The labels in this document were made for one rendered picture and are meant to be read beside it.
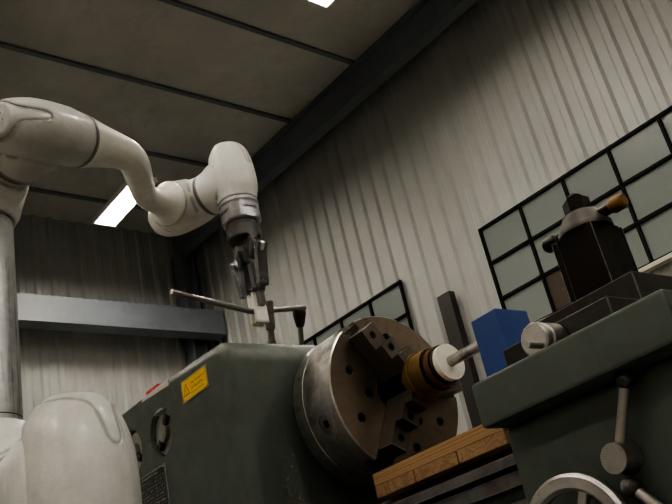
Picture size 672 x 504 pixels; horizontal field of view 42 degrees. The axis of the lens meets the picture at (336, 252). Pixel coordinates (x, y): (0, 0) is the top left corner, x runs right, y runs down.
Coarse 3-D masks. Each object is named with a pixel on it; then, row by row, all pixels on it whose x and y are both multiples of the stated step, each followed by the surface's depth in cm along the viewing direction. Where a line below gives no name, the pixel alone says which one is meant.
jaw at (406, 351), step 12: (372, 324) 168; (348, 336) 169; (360, 336) 166; (372, 336) 168; (360, 348) 168; (372, 348) 166; (384, 348) 164; (396, 348) 166; (408, 348) 165; (372, 360) 167; (384, 360) 165; (396, 360) 164; (384, 372) 167; (396, 372) 165
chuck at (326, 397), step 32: (384, 320) 176; (320, 352) 169; (352, 352) 167; (320, 384) 163; (352, 384) 164; (384, 384) 177; (320, 416) 162; (352, 416) 160; (448, 416) 174; (352, 448) 159; (416, 448) 167
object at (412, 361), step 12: (432, 348) 160; (408, 360) 163; (420, 360) 160; (432, 360) 158; (408, 372) 161; (420, 372) 159; (432, 372) 157; (408, 384) 161; (420, 384) 159; (432, 384) 159; (444, 384) 158; (420, 396) 161; (432, 396) 162
